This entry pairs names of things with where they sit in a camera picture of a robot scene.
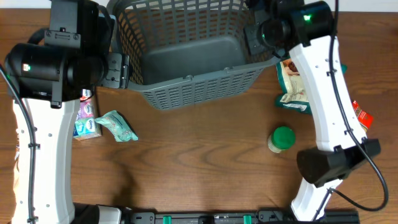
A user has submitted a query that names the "green white snack bag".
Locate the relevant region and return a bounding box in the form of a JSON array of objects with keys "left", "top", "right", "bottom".
[{"left": 275, "top": 58, "right": 312, "bottom": 114}]

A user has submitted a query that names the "grey plastic lattice basket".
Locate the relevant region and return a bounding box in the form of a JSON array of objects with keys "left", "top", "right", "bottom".
[{"left": 107, "top": 0, "right": 278, "bottom": 110}]

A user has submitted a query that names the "Kleenex tissue multipack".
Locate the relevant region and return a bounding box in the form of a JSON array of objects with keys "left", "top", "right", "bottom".
[{"left": 73, "top": 89, "right": 102, "bottom": 141}]

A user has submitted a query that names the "red yellow spaghetti packet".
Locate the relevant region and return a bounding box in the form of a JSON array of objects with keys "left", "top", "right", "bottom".
[{"left": 352, "top": 101, "right": 374, "bottom": 132}]

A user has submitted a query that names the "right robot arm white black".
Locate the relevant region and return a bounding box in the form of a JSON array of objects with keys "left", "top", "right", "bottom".
[{"left": 244, "top": 1, "right": 381, "bottom": 223}]

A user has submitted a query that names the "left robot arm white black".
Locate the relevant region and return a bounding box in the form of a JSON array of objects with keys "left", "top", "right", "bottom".
[{"left": 1, "top": 1, "right": 129, "bottom": 223}]

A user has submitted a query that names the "mint green wipes packet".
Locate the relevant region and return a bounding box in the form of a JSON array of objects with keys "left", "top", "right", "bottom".
[{"left": 94, "top": 110, "right": 139, "bottom": 142}]

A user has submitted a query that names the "green lid jar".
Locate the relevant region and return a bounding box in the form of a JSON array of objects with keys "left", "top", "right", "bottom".
[{"left": 267, "top": 126, "right": 296, "bottom": 153}]

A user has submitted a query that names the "beige crumpled snack bag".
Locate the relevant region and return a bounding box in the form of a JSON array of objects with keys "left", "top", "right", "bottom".
[{"left": 13, "top": 134, "right": 20, "bottom": 203}]

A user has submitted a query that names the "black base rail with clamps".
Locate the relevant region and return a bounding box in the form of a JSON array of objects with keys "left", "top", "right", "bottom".
[{"left": 121, "top": 208, "right": 360, "bottom": 224}]

